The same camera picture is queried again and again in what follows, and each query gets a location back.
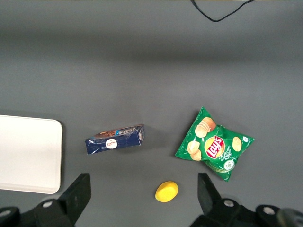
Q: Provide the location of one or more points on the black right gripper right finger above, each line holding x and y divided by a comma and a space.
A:
210, 198

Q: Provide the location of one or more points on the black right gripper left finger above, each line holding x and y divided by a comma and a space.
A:
75, 194

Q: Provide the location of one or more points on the beige rectangular tray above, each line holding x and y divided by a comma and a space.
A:
28, 153

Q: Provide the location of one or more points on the blue cookie box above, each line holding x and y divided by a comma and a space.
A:
118, 142

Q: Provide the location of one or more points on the yellow lemon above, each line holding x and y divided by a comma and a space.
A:
166, 191

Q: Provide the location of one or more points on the green Lay's chips bag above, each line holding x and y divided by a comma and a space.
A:
213, 144

